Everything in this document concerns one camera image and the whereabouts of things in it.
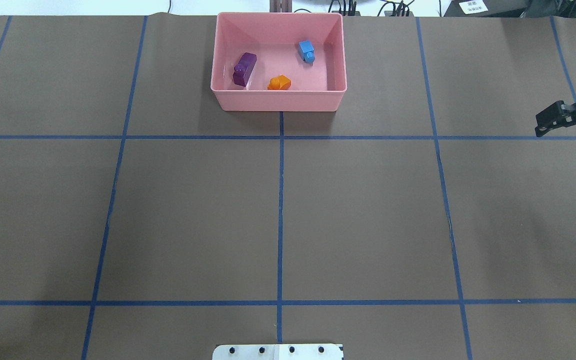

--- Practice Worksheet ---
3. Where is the small blue block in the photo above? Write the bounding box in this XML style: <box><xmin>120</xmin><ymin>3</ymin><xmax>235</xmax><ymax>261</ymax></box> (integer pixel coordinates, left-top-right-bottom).
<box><xmin>298</xmin><ymin>39</ymin><xmax>316</xmax><ymax>64</ymax></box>

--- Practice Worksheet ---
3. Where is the orange block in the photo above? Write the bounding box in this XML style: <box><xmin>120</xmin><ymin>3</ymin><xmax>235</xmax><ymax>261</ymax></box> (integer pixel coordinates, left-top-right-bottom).
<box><xmin>267</xmin><ymin>74</ymin><xmax>291</xmax><ymax>91</ymax></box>

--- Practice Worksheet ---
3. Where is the purple block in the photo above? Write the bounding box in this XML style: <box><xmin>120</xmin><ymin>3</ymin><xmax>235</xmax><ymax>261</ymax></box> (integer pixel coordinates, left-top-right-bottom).
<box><xmin>231</xmin><ymin>52</ymin><xmax>258</xmax><ymax>87</ymax></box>

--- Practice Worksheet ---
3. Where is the pink plastic box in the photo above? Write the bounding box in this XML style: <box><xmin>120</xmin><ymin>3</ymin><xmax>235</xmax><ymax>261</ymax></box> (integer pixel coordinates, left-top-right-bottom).
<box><xmin>210</xmin><ymin>13</ymin><xmax>348</xmax><ymax>112</ymax></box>

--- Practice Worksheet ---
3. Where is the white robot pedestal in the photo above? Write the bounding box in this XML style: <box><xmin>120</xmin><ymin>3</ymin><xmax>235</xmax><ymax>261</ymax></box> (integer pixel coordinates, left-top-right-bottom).
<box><xmin>211</xmin><ymin>342</ymin><xmax>345</xmax><ymax>360</ymax></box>

